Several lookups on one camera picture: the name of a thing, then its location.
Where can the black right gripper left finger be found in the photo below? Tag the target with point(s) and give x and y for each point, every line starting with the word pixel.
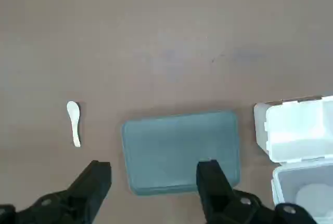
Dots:
pixel 86 190

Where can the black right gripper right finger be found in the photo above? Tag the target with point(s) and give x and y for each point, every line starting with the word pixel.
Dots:
pixel 213 190

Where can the translucent plastic container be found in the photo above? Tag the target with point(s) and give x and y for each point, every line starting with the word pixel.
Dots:
pixel 288 187

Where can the translucent container lid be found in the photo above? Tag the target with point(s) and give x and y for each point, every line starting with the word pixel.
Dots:
pixel 294 130

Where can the dark grey rectangular tray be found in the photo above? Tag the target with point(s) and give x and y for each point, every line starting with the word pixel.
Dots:
pixel 179 151

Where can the small white spoon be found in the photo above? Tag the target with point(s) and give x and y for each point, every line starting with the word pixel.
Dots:
pixel 74 120

